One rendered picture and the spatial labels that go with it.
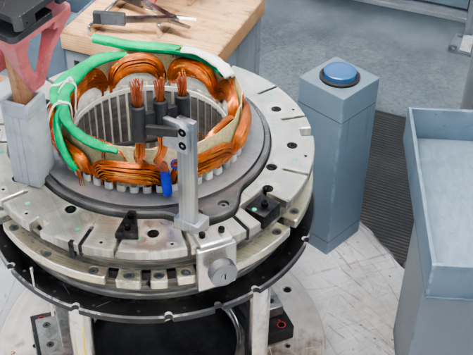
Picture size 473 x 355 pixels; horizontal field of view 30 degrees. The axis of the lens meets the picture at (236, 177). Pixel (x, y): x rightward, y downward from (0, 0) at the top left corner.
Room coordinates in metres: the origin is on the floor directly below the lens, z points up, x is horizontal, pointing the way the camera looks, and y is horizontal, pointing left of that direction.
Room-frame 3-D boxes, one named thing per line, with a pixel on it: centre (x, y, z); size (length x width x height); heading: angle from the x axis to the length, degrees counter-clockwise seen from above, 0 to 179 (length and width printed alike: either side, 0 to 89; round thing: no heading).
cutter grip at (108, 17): (0.95, 0.16, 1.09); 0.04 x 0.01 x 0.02; 84
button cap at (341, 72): (0.91, -0.12, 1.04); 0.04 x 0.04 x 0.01
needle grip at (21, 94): (0.64, 0.19, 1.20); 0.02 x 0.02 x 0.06
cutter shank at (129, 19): (0.95, 0.11, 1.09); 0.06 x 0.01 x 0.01; 94
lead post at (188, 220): (0.57, 0.04, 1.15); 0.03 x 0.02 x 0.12; 59
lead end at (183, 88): (0.58, 0.04, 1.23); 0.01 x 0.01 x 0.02
